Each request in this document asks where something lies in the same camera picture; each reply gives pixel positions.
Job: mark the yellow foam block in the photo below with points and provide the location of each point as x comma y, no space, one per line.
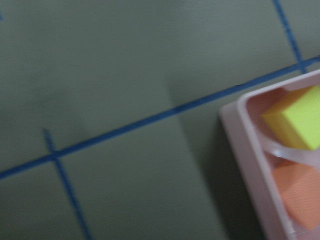
295,118

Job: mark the orange foam block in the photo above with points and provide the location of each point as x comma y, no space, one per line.
299,188

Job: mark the pink plastic bin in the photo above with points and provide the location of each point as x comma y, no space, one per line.
257,152

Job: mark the brown paper table cover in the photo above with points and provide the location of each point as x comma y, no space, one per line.
109,113

